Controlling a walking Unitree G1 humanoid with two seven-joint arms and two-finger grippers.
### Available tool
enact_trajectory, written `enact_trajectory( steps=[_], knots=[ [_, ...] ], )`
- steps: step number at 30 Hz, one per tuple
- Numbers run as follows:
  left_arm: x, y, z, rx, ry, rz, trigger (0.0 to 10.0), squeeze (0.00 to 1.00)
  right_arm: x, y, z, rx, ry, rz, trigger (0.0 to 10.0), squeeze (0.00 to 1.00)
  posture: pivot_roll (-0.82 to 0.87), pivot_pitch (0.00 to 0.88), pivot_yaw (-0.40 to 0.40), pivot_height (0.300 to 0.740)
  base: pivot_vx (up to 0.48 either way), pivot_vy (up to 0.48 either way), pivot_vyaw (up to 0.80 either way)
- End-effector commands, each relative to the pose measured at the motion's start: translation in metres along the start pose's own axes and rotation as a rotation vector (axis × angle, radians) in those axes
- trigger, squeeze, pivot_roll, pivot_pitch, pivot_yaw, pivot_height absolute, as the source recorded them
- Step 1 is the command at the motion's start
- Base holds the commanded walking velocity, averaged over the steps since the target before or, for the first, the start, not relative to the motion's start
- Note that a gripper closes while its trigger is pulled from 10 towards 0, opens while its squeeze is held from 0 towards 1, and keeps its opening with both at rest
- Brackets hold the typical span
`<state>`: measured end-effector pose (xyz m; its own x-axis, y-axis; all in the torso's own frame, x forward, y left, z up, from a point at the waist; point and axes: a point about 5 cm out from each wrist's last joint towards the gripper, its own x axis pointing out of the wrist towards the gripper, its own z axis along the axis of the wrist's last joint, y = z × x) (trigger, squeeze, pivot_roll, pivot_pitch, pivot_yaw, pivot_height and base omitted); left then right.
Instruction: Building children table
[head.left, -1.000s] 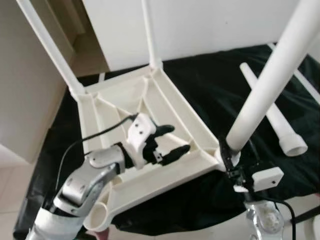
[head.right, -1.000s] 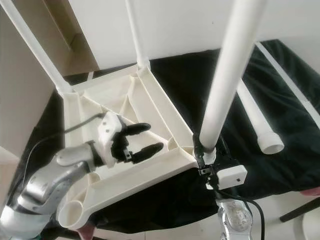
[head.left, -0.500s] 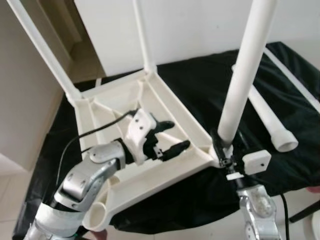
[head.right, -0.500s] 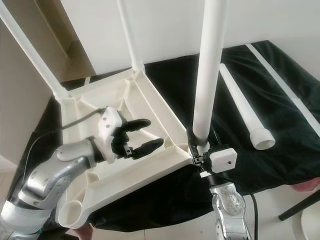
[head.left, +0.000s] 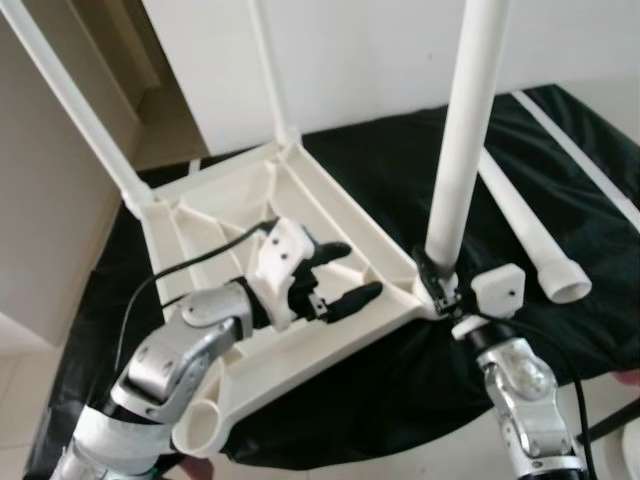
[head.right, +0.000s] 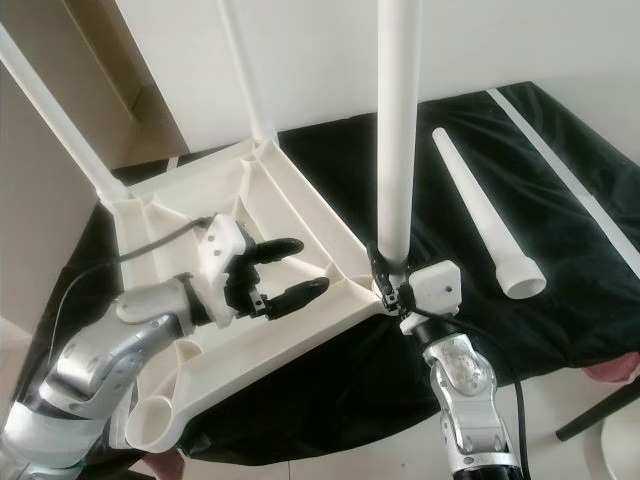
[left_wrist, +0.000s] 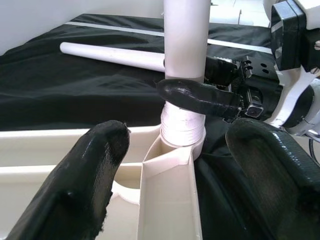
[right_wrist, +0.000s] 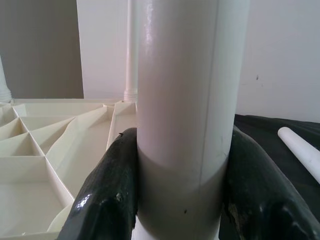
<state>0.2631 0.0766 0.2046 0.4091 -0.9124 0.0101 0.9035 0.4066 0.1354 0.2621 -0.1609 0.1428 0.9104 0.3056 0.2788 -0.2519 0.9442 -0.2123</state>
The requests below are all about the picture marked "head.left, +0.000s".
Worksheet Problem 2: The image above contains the black cloth table cover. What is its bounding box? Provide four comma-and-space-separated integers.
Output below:
25, 85, 640, 476

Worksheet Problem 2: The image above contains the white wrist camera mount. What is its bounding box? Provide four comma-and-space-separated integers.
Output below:
470, 263, 527, 319
245, 218, 321, 329

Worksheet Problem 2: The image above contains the white plastic table top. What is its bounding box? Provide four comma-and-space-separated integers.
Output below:
140, 140, 453, 459

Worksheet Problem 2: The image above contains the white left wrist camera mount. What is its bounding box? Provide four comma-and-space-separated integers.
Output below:
245, 218, 321, 329

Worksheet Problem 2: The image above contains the beige door frame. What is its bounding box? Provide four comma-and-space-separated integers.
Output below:
72, 0, 206, 166

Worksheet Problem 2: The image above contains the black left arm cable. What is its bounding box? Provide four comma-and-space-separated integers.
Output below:
115, 222, 279, 376

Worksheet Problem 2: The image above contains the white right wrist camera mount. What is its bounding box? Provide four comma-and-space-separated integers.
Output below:
470, 263, 527, 319

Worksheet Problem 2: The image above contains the black metal rod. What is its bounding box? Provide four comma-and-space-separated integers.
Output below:
580, 400, 640, 448

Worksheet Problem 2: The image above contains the pink object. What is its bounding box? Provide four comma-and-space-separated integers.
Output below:
613, 370, 640, 393

